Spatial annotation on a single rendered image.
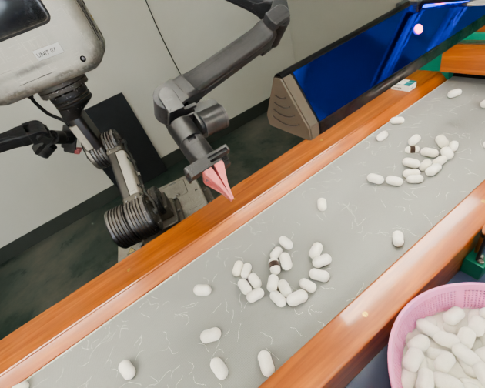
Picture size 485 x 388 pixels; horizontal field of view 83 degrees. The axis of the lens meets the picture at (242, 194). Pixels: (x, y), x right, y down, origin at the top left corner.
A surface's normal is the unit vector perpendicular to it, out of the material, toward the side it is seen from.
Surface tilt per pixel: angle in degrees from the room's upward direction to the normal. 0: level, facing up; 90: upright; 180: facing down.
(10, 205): 90
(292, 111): 90
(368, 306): 0
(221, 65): 49
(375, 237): 0
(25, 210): 90
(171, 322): 0
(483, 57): 90
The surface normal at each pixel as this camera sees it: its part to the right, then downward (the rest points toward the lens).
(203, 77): 0.35, -0.28
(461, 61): -0.80, 0.54
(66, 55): 0.35, 0.52
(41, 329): -0.29, -0.72
